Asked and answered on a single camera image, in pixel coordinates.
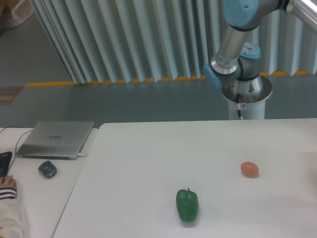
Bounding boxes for person's hand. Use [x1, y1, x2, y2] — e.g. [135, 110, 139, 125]
[0, 175, 17, 190]

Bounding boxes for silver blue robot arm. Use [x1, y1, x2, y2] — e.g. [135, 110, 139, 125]
[203, 0, 317, 88]

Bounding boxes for white sleeved forearm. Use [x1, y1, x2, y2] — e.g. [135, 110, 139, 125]
[0, 187, 24, 238]

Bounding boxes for green bell pepper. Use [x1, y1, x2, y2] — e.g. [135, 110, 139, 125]
[175, 188, 199, 222]

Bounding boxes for black keyboard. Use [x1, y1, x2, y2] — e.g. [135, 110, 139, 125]
[0, 151, 12, 177]

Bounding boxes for silver closed laptop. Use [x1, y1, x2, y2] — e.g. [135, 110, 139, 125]
[16, 121, 94, 160]

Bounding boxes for white folding partition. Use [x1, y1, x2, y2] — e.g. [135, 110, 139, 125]
[28, 0, 317, 85]

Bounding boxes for brown cardboard box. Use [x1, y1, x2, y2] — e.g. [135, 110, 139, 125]
[0, 0, 34, 30]

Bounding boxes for brown egg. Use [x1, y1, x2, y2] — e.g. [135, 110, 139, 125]
[241, 162, 259, 178]

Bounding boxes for black laptop cable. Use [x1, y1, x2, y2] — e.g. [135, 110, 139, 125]
[0, 127, 34, 176]

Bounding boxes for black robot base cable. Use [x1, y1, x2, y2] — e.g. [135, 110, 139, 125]
[236, 93, 245, 121]

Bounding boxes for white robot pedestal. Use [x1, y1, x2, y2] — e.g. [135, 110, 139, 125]
[222, 75, 272, 120]

